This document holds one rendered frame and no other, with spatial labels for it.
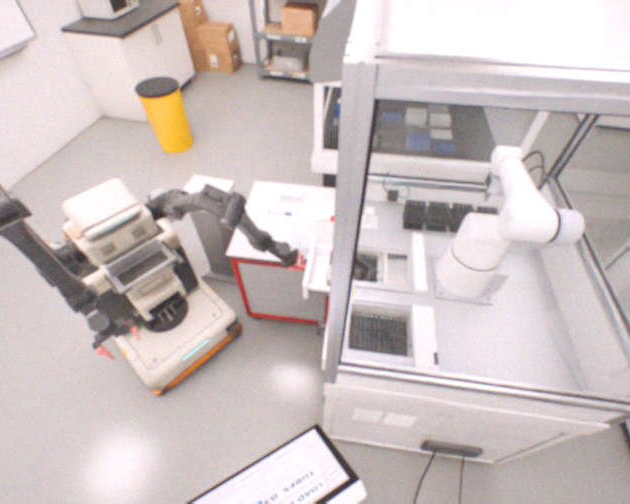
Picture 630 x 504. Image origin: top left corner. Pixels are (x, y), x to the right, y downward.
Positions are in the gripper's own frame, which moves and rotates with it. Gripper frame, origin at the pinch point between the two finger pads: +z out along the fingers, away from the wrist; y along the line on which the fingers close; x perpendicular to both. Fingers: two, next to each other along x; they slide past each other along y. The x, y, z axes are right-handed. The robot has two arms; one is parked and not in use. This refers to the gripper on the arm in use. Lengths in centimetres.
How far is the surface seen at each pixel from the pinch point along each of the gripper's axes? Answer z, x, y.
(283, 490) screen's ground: -8, -85, 23
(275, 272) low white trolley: 5.7, 14.3, -32.5
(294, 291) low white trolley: 24.7, 14.2, -37.7
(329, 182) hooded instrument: 15, 86, -12
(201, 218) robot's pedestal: -34, 50, -73
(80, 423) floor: -24, -65, -149
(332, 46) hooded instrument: -43, 84, 46
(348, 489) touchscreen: -3, -83, 40
